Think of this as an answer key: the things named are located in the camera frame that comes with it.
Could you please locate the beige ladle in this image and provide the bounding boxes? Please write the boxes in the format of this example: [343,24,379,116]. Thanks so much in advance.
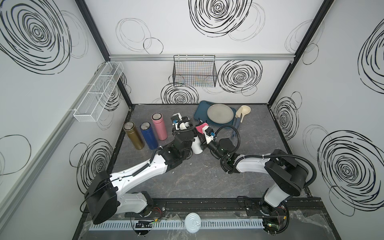
[241,105,251,123]

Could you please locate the white thermos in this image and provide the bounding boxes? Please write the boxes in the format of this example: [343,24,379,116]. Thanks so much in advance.
[191,136,203,155]

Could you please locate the white slotted cable duct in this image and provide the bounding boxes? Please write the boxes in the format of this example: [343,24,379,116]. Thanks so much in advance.
[89,219,264,231]

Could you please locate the white mesh shelf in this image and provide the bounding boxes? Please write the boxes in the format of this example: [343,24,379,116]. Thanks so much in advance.
[74,62,124,123]

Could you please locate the blue handled utensil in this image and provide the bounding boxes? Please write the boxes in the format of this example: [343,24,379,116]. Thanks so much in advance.
[234,107,243,129]

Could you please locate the pink cloth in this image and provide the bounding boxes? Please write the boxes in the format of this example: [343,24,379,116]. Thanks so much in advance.
[196,122,209,135]

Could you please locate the black wire basket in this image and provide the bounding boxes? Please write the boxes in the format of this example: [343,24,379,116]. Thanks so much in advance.
[172,55,218,88]

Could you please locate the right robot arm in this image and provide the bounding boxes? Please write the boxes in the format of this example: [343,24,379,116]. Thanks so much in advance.
[198,133,317,208]

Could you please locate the grey round plate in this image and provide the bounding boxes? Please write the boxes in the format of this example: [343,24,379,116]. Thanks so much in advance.
[207,104,234,124]

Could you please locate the gold thermos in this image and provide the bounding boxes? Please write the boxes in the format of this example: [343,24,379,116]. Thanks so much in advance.
[123,122,145,150]

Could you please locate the pink thermos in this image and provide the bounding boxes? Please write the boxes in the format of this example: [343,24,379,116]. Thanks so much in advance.
[152,113,168,141]

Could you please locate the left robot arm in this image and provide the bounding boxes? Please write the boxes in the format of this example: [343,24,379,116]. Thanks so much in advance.
[84,114,198,225]

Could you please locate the teal tray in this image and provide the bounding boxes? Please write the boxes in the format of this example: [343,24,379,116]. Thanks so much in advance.
[194,101,236,127]

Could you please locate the white round can lid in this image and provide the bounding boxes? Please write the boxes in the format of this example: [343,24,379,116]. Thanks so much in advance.
[184,213,202,234]

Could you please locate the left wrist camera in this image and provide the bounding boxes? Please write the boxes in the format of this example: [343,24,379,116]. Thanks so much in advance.
[171,113,187,131]

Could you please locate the blue thermos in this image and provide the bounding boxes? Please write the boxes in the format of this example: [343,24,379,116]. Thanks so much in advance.
[140,122,159,150]

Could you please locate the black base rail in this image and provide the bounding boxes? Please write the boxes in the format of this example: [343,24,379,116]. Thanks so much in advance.
[131,196,289,220]

